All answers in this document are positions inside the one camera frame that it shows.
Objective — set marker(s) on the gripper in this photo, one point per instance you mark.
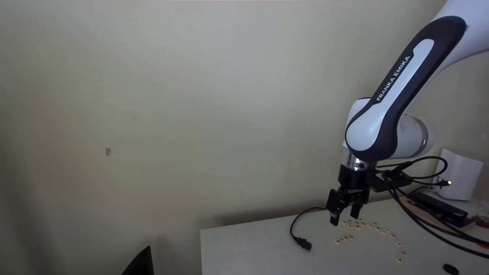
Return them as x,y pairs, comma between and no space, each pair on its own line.
355,179

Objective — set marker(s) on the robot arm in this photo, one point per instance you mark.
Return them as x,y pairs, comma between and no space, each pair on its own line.
386,114

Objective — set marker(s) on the black flat device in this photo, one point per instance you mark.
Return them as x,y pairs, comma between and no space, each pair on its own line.
439,206

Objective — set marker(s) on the white box device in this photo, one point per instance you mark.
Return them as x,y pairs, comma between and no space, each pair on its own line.
460,175

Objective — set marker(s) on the black round cap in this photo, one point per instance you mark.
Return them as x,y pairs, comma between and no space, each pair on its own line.
450,268

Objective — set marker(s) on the red object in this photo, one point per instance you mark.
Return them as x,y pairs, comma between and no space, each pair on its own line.
482,220

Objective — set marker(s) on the black angular object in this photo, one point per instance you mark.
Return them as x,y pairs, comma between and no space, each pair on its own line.
143,265

